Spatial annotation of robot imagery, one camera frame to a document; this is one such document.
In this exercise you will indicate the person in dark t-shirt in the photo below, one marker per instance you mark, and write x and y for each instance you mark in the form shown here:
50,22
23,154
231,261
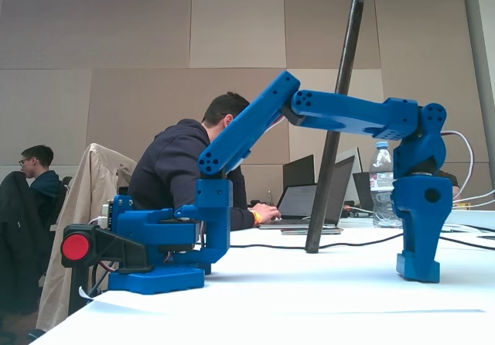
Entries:
454,182

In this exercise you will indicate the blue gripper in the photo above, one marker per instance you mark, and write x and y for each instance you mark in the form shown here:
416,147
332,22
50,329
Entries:
419,206

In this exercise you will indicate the black clamp with red knob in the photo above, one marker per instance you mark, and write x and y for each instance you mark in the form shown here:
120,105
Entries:
116,244

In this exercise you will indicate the orange wristband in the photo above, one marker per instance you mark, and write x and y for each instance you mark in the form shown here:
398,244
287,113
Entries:
257,217

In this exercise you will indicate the person with glasses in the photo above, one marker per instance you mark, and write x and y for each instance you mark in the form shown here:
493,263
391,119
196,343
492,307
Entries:
36,157

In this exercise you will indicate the open laptop with lit screen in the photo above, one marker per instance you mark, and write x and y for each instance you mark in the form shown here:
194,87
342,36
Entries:
299,202

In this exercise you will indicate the dark laptop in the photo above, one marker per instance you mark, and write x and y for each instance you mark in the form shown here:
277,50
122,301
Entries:
361,194

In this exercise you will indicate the black laptop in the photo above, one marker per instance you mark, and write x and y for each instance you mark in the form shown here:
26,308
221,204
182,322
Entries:
299,171

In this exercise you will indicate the black jacket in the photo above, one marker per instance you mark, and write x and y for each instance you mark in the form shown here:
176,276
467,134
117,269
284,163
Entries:
19,236

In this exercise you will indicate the grey laptop lid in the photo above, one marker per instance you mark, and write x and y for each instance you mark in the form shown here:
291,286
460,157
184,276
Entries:
344,190

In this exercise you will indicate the clear plastic water bottle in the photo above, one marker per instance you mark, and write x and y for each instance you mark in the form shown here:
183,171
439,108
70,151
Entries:
381,190

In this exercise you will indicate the motor controller board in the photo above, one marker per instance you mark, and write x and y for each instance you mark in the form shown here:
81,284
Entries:
106,221

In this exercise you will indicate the silver laptop lid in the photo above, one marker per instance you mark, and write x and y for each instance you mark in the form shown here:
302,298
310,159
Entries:
357,175

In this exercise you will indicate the yellow small box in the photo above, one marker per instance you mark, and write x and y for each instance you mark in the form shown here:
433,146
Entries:
463,205

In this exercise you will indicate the black office chair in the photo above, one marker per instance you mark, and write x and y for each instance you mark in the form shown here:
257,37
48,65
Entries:
62,205

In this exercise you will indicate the grey metal chair leg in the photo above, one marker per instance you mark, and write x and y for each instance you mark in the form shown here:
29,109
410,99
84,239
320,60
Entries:
479,70

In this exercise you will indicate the dark metal chair leg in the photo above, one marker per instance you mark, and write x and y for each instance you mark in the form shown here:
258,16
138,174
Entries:
350,51

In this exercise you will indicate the blue 3D-printed robot arm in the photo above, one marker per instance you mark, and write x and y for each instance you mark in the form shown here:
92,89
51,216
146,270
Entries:
251,120

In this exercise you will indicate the person's typing hand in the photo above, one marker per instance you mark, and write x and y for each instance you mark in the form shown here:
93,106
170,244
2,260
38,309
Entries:
268,211

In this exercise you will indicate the beige jacket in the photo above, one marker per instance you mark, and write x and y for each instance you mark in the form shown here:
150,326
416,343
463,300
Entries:
96,175

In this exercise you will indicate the person in navy hoodie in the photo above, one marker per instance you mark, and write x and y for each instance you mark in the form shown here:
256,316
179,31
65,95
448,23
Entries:
170,159

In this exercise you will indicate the white flat box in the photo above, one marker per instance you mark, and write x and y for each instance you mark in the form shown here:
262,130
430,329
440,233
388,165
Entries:
472,218

